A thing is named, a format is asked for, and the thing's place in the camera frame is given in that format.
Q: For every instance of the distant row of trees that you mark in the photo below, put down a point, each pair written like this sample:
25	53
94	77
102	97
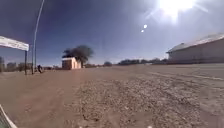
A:
140	61

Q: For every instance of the dark broad tree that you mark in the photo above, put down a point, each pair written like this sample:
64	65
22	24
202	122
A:
80	52

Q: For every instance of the white sign board on post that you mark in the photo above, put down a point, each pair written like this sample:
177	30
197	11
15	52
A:
13	43

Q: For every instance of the person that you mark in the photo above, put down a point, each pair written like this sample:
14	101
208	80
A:
40	69

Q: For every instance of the tall curved lamp pole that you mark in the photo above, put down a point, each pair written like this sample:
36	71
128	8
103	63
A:
35	36

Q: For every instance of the large pale warehouse building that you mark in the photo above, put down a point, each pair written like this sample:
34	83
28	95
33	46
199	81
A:
200	50

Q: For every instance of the small beige building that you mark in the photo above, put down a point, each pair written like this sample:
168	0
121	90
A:
70	63

